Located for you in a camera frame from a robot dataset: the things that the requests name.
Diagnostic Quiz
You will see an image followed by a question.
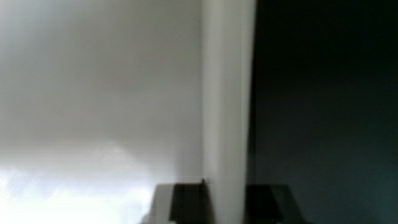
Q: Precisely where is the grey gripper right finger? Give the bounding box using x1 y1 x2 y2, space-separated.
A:
244 184 310 224

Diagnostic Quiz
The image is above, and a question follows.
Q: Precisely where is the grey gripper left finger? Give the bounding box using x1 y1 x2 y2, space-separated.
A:
143 182 211 224

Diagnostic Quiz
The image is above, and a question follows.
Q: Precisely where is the white square table top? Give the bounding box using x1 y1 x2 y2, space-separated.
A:
0 0 253 224

